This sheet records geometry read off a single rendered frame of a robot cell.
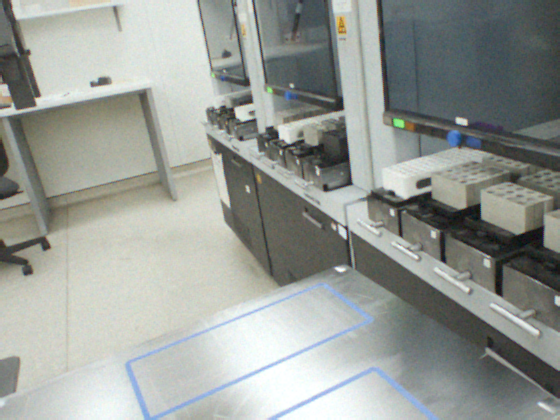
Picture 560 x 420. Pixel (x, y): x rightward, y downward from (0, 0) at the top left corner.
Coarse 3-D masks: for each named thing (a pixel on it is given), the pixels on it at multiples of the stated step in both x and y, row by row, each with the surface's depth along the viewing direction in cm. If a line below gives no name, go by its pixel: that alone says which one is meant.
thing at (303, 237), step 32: (352, 0) 130; (352, 32) 133; (352, 64) 138; (352, 96) 142; (352, 128) 147; (256, 160) 215; (352, 160) 153; (288, 192) 187; (320, 192) 158; (352, 192) 152; (288, 224) 198; (320, 224) 163; (288, 256) 209; (320, 256) 174; (352, 256) 152
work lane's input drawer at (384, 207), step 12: (372, 192) 128; (384, 192) 126; (372, 204) 128; (384, 204) 123; (396, 204) 119; (408, 204) 120; (372, 216) 130; (384, 216) 124; (396, 216) 119; (372, 228) 123; (396, 228) 120
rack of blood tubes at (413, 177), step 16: (416, 160) 130; (432, 160) 127; (448, 160) 126; (464, 160) 124; (480, 160) 125; (384, 176) 127; (400, 176) 120; (416, 176) 120; (400, 192) 122; (416, 192) 121
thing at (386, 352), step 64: (256, 320) 83; (320, 320) 80; (384, 320) 77; (64, 384) 75; (128, 384) 73; (192, 384) 71; (256, 384) 69; (320, 384) 67; (384, 384) 65; (448, 384) 63; (512, 384) 62
